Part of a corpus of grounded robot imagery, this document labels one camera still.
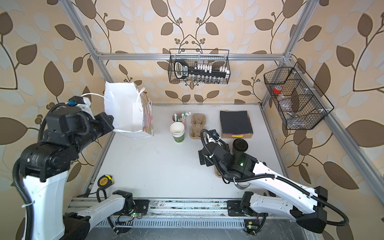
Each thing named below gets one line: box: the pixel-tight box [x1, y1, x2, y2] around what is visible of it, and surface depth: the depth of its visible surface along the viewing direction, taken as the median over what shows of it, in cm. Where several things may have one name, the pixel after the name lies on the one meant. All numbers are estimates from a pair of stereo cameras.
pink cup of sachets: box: [172, 111, 192, 127], surface depth 90 cm
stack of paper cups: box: [170, 121, 185, 143], surface depth 93 cm
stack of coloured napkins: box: [220, 110, 253, 135], surface depth 104 cm
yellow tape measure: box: [97, 175, 115, 188], surface depth 82 cm
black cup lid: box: [232, 138, 249, 153], surface depth 88 cm
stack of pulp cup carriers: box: [189, 113, 207, 140], surface depth 104 cm
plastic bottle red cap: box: [272, 85, 293, 113], surface depth 81 cm
